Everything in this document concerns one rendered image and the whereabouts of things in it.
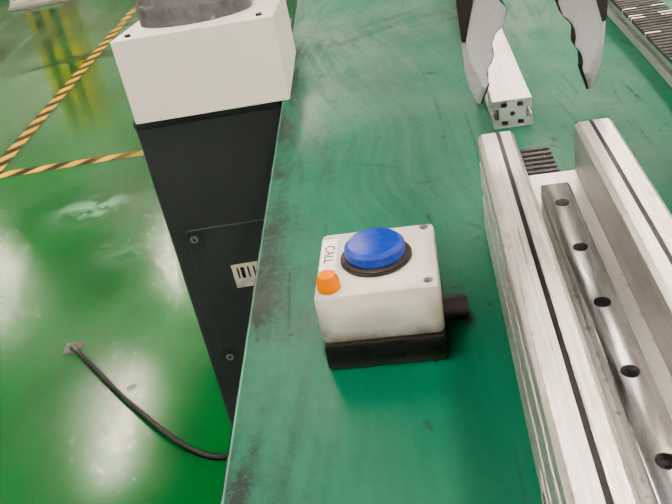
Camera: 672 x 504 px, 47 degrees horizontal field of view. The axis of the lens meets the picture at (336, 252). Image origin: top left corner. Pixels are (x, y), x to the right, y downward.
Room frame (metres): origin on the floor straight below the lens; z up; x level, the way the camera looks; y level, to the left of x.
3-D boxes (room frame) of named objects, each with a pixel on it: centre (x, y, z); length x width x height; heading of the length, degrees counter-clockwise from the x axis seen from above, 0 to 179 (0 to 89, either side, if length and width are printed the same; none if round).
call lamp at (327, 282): (0.42, 0.01, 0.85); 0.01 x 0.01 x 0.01
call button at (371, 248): (0.44, -0.03, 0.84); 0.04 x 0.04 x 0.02
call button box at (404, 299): (0.44, -0.03, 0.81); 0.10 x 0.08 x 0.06; 81
